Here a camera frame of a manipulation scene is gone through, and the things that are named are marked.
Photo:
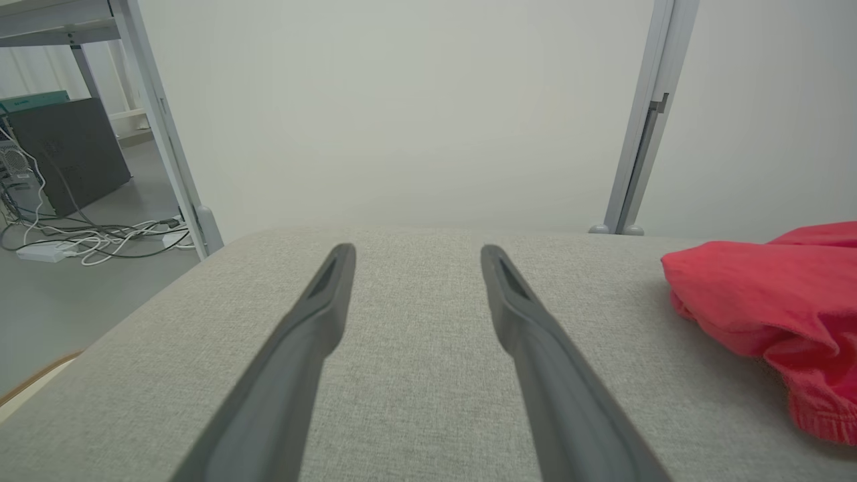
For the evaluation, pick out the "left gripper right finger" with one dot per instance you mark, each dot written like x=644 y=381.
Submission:
x=562 y=402

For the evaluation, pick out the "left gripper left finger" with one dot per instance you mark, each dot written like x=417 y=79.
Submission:
x=281 y=388

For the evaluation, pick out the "red shorts with white stripe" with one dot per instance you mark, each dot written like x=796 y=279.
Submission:
x=770 y=301

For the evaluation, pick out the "white power adapter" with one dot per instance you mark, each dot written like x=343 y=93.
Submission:
x=43 y=252

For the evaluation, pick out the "dark grey computer tower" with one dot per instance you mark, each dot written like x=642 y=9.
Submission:
x=73 y=154

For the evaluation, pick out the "teal flat box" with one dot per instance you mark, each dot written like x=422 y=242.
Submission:
x=33 y=102

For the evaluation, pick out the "grey partition post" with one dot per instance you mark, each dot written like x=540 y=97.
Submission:
x=161 y=120
x=653 y=100

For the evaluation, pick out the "grey metal desk frame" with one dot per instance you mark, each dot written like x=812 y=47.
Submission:
x=53 y=20

